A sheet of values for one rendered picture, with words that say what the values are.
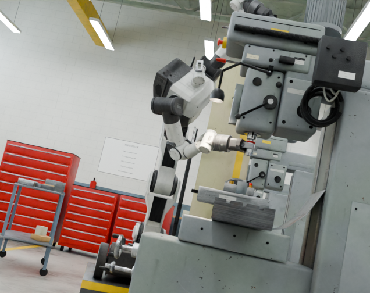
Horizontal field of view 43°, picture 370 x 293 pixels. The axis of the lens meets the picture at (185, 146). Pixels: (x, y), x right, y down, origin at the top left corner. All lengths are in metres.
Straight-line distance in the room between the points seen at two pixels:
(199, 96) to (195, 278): 1.02
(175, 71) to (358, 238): 1.32
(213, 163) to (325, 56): 2.15
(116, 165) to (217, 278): 9.63
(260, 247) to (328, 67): 0.84
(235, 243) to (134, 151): 9.59
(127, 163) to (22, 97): 3.26
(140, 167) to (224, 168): 7.58
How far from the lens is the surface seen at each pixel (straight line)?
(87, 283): 2.64
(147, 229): 2.91
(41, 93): 12.61
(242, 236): 2.15
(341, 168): 2.18
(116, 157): 11.70
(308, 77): 2.37
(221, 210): 1.77
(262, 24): 2.42
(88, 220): 7.16
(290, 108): 2.30
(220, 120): 4.15
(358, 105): 2.26
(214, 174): 4.07
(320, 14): 2.52
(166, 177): 2.83
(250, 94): 2.32
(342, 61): 2.15
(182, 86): 2.62
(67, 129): 12.15
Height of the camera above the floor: 0.81
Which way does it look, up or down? 9 degrees up
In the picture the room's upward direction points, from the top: 12 degrees clockwise
